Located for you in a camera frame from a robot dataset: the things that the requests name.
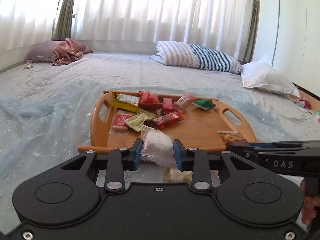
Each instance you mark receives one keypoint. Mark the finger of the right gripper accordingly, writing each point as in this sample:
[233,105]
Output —
[286,144]
[245,150]

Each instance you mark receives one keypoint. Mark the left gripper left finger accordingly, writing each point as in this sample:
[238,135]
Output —
[114,162]

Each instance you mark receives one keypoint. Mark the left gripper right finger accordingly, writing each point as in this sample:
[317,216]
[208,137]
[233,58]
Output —
[199,162]

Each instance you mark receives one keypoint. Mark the brown almond snack pack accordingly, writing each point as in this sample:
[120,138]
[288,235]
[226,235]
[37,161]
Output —
[230,136]

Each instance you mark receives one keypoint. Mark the beige cookie sandwich pack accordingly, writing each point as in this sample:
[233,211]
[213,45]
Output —
[172,175]

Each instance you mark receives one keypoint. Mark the white pink pastry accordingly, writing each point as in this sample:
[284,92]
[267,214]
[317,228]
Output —
[157,147]

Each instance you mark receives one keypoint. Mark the gold snack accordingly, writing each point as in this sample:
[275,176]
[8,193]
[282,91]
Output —
[137,121]

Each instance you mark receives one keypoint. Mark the long red chocolate wafer bar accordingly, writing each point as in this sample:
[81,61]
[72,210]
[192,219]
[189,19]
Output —
[164,121]

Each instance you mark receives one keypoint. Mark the green snack packet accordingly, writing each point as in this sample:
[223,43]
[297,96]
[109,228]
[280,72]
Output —
[204,104]

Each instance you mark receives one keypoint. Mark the yellow Americ cracker pack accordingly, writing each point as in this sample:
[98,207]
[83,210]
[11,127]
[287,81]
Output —
[126,102]

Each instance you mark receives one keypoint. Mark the red white small snack packet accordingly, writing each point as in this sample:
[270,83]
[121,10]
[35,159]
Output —
[184,101]

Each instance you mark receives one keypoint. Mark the red pillow snack bag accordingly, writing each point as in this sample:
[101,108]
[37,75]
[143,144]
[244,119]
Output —
[149,100]

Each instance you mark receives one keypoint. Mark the red clear biscuit pack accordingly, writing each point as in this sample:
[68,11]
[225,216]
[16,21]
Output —
[119,121]

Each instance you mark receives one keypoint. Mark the red foil snack bar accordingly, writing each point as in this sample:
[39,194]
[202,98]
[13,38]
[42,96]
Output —
[167,105]

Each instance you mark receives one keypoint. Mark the person right hand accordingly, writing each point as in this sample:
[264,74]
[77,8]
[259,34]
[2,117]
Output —
[309,211]

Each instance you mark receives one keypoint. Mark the wooden serving tray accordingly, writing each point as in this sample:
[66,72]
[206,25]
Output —
[198,128]

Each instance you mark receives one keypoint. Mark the red item by bedside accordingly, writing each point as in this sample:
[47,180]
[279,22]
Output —
[304,103]

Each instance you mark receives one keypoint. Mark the white plastic bag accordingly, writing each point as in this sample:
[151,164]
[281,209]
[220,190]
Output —
[262,75]

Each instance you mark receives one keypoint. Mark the light blue lace bedspread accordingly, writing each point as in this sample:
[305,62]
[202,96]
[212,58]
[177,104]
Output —
[46,110]

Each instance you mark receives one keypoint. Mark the striped pillow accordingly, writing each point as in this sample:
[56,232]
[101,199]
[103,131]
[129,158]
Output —
[179,54]

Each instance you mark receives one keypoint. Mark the pink crumpled blanket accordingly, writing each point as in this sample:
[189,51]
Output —
[68,51]

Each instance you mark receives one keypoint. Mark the small trinket on bed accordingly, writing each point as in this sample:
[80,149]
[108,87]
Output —
[26,66]

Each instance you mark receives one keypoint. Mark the purple pillow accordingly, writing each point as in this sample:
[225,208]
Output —
[43,52]

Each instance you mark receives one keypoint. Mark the white sheer curtain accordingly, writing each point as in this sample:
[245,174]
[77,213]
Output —
[220,24]

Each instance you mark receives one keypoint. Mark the green drape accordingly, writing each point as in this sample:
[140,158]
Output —
[63,21]

